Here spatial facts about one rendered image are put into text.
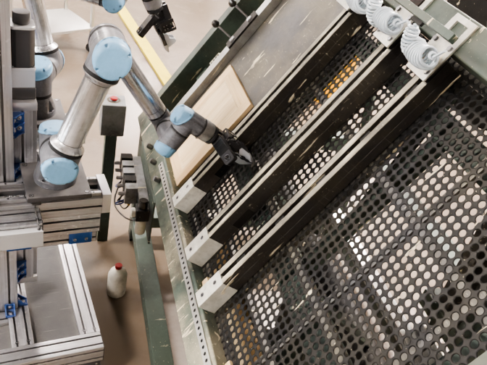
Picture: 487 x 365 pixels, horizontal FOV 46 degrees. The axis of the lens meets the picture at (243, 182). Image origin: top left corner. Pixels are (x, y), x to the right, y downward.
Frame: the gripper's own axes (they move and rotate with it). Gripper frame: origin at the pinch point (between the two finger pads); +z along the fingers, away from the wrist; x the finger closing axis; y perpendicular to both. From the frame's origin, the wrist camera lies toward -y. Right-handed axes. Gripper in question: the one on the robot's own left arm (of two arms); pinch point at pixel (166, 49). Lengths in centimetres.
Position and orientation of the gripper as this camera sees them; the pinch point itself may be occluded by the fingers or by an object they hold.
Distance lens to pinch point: 255.0
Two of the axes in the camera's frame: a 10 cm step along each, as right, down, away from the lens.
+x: -3.7, -5.9, 7.2
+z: 2.5, 6.8, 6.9
